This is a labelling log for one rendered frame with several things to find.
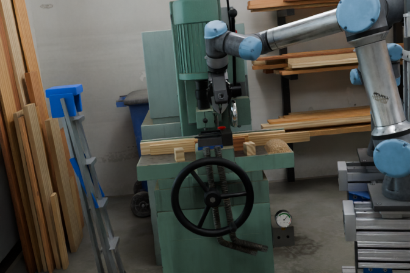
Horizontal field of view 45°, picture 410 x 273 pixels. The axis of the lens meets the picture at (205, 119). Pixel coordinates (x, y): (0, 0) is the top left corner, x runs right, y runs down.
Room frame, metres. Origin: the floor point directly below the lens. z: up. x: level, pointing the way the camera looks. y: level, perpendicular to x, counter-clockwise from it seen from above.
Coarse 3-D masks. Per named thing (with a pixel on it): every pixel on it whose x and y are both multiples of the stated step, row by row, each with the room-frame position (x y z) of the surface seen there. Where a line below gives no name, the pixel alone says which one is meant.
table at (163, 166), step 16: (144, 160) 1.90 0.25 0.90; (160, 160) 1.88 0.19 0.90; (192, 160) 1.84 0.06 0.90; (240, 160) 1.83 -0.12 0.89; (256, 160) 1.83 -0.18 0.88; (272, 160) 1.83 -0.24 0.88; (288, 160) 1.83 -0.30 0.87; (144, 176) 1.83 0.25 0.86; (160, 176) 1.83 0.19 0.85; (192, 176) 1.73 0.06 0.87
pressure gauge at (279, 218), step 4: (280, 212) 1.77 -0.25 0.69; (284, 212) 1.76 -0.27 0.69; (288, 212) 1.78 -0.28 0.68; (276, 216) 1.76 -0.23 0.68; (280, 216) 1.77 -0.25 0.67; (284, 216) 1.77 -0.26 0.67; (288, 216) 1.77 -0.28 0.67; (276, 220) 1.76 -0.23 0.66; (280, 220) 1.77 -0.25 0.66; (288, 220) 1.77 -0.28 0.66; (280, 224) 1.77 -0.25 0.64; (284, 224) 1.77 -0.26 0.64; (288, 224) 1.77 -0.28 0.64; (284, 228) 1.79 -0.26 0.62
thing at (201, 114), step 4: (196, 108) 2.02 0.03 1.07; (208, 108) 1.99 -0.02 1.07; (212, 108) 1.99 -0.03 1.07; (196, 112) 1.94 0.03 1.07; (200, 112) 1.94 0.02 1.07; (204, 112) 1.94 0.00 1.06; (208, 112) 1.94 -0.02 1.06; (212, 112) 1.94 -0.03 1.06; (196, 116) 1.94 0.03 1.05; (200, 116) 1.94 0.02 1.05; (204, 116) 1.94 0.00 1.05; (208, 116) 1.94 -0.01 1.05; (212, 116) 1.94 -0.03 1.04; (196, 120) 1.94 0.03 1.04; (200, 120) 1.94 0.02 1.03; (208, 120) 1.94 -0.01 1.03; (212, 120) 1.94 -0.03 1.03; (200, 124) 1.94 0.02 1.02; (204, 124) 1.94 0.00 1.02; (208, 124) 1.94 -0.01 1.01; (212, 124) 1.94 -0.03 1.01; (200, 128) 1.94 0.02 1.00; (204, 128) 1.95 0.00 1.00
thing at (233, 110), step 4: (232, 100) 2.11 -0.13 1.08; (232, 104) 2.08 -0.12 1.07; (232, 108) 2.07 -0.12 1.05; (236, 108) 2.07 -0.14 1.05; (232, 112) 2.06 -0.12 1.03; (236, 112) 2.07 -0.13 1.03; (232, 116) 2.06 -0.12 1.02; (236, 116) 2.06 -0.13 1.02; (232, 120) 2.07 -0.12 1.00; (236, 120) 2.07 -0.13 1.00; (232, 124) 2.08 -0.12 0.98; (236, 124) 2.08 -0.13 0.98
